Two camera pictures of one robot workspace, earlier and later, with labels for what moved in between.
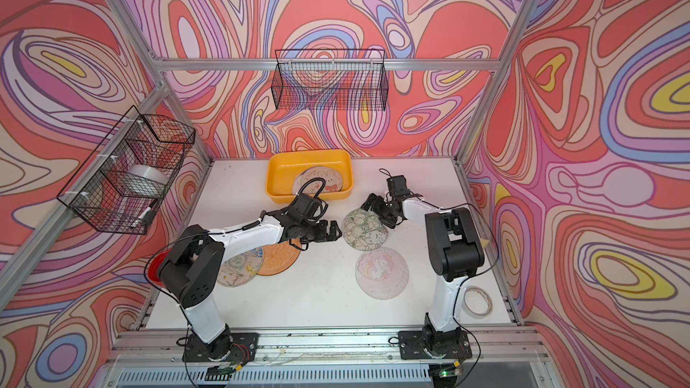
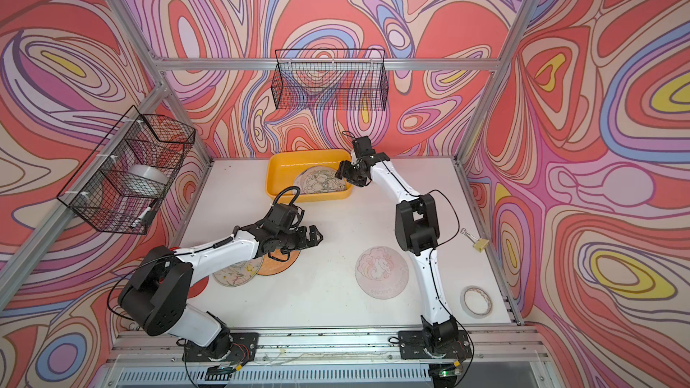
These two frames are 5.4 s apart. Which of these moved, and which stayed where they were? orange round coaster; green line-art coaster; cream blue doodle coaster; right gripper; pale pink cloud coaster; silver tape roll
Moved: right gripper; green line-art coaster
Stayed: orange round coaster; pale pink cloud coaster; silver tape roll; cream blue doodle coaster
